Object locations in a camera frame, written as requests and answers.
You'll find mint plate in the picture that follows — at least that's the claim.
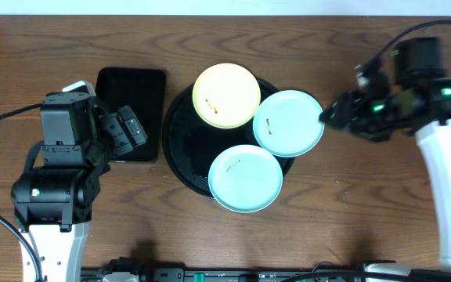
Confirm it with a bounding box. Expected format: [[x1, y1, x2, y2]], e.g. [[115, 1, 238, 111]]
[[253, 90, 324, 157], [207, 145, 283, 213]]

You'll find black round tray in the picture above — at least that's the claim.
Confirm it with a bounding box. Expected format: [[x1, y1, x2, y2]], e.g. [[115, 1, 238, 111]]
[[161, 76, 297, 200]]

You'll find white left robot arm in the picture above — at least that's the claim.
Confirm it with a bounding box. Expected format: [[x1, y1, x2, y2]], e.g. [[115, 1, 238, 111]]
[[11, 92, 140, 281]]

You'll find mint plate front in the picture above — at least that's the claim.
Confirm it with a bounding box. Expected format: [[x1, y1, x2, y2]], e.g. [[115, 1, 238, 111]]
[[207, 145, 283, 213]]

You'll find black rectangular tray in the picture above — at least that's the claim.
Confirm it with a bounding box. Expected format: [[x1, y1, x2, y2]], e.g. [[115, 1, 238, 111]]
[[96, 67, 166, 162]]

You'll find yellow plate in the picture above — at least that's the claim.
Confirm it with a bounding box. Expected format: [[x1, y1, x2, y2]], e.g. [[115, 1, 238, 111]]
[[192, 63, 261, 129]]

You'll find mint plate right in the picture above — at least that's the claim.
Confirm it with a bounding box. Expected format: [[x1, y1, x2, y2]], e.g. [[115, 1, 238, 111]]
[[253, 90, 324, 157]]

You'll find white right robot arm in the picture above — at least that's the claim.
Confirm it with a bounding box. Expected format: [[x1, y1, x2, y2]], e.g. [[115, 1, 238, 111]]
[[319, 37, 451, 273]]

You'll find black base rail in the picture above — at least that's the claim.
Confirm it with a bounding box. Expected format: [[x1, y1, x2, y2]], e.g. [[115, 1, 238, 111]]
[[79, 257, 451, 282]]

